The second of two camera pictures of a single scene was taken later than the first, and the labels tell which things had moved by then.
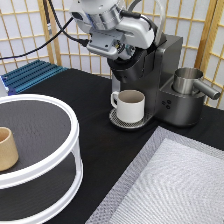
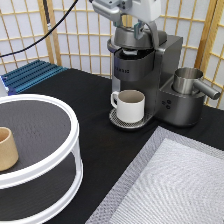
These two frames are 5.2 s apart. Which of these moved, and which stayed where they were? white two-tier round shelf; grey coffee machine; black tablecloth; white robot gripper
Moved: white robot gripper
Stayed: black tablecloth; grey coffee machine; white two-tier round shelf
